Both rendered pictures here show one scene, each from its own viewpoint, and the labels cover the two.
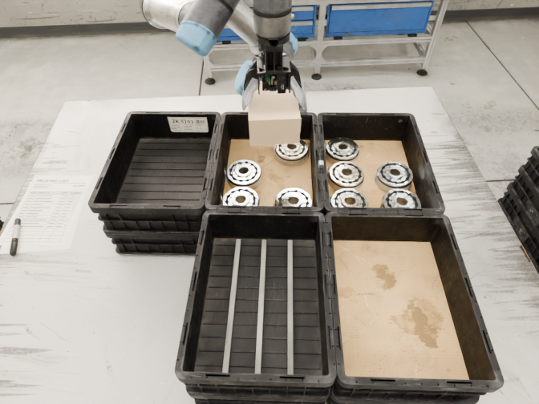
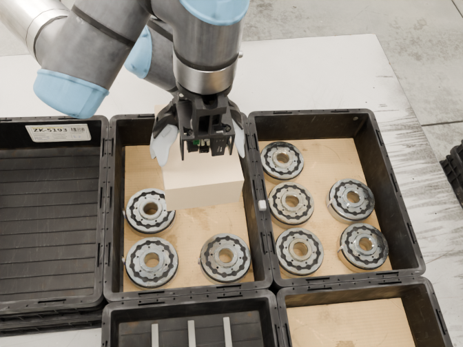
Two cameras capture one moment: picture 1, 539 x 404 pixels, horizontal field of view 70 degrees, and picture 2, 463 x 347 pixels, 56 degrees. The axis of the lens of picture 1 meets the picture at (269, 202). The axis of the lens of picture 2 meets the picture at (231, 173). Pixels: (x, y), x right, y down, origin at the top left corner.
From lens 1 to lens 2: 41 cm
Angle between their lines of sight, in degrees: 15
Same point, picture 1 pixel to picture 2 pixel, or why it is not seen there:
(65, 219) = not seen: outside the picture
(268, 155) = not seen: hidden behind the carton
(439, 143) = (389, 121)
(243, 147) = (144, 160)
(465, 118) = (394, 42)
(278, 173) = not seen: hidden behind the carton
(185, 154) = (59, 176)
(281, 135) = (213, 197)
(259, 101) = (177, 146)
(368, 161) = (315, 174)
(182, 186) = (61, 235)
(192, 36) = (67, 99)
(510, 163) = (443, 102)
